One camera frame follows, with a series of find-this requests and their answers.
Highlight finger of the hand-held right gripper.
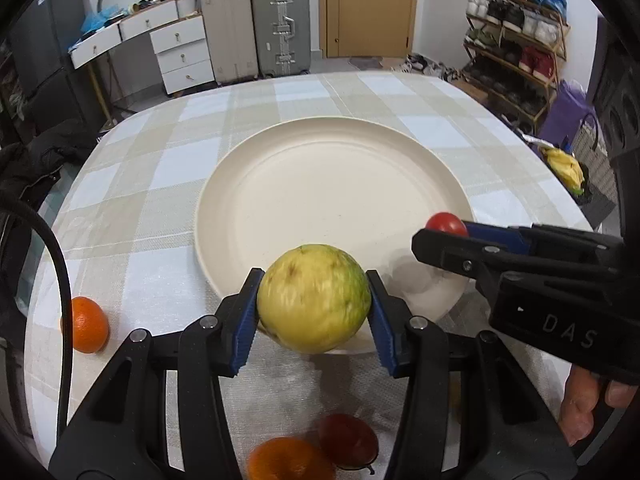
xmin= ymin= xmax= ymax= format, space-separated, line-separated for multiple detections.
xmin=461 ymin=219 xmax=626 ymax=262
xmin=411 ymin=228 xmax=621 ymax=291

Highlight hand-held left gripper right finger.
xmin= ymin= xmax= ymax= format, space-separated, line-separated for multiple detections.
xmin=366 ymin=270 xmax=578 ymax=480

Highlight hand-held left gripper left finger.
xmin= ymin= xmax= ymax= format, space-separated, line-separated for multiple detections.
xmin=48 ymin=268 xmax=266 ymax=480

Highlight red cherry tomato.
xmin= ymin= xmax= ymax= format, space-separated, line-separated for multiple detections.
xmin=425 ymin=212 xmax=470 ymax=239

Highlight smooth yellow guava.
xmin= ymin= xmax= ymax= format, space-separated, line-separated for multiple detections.
xmin=256 ymin=244 xmax=372 ymax=354

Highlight red tomato with stem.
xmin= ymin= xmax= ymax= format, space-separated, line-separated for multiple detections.
xmin=318 ymin=413 xmax=379 ymax=473

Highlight orange mandarin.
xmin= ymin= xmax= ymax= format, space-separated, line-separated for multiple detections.
xmin=246 ymin=437 xmax=337 ymax=480
xmin=61 ymin=296 xmax=110 ymax=354

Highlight cream round plate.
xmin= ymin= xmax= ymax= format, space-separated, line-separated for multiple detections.
xmin=194 ymin=116 xmax=473 ymax=356

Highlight person's right hand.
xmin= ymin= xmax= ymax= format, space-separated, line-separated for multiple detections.
xmin=559 ymin=365 xmax=640 ymax=448

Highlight bunch of bananas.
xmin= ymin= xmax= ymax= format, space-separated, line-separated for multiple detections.
xmin=542 ymin=146 xmax=586 ymax=196

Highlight woven basket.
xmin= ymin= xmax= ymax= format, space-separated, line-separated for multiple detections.
xmin=570 ymin=112 xmax=621 ymax=206

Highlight purple bag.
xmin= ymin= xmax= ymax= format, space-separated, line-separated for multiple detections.
xmin=542 ymin=79 xmax=598 ymax=151

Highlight shoes on floor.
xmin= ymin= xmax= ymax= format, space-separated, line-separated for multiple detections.
xmin=402 ymin=54 xmax=458 ymax=81

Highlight wooden shoe rack with shoes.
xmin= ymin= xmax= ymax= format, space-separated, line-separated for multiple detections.
xmin=461 ymin=0 xmax=571 ymax=133

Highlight plaid blue bedding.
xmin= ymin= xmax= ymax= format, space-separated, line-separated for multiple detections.
xmin=37 ymin=165 xmax=88 ymax=241

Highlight wooden door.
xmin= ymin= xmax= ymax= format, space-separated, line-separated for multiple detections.
xmin=325 ymin=0 xmax=420 ymax=59

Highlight black jacket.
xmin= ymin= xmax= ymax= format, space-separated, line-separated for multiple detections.
xmin=0 ymin=120 xmax=98 ymax=311

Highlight white drawer desk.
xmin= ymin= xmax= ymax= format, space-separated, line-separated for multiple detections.
xmin=69 ymin=0 xmax=216 ymax=96

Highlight silver suitcase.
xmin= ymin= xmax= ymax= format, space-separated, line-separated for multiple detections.
xmin=250 ymin=0 xmax=312 ymax=79

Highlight beige suitcase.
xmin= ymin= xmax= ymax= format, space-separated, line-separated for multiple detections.
xmin=200 ymin=0 xmax=258 ymax=86

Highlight dark refrigerator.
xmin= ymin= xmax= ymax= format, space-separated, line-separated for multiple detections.
xmin=5 ymin=0 xmax=93 ymax=131

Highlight blue plastic bag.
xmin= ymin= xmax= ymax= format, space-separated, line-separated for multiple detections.
xmin=80 ymin=5 xmax=123 ymax=36

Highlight black cable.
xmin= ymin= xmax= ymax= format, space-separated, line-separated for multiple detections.
xmin=0 ymin=192 xmax=76 ymax=441

